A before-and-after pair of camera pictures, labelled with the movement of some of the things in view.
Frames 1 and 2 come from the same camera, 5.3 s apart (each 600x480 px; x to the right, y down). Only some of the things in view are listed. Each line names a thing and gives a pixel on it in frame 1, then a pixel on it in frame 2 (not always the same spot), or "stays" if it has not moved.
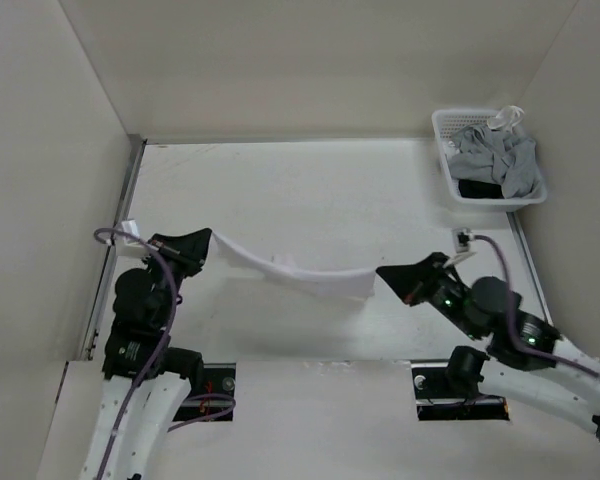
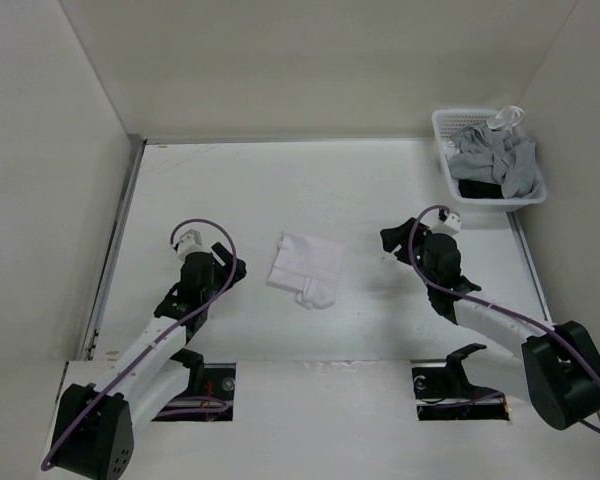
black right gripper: (410, 281) to (391, 237)
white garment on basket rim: (507, 117) stays
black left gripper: (190, 249) to (226, 270)
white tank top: (350, 283) to (309, 265)
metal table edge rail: (134, 153) stays
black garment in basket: (473, 189) stays
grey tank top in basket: (503, 157) stays
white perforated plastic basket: (447, 122) stays
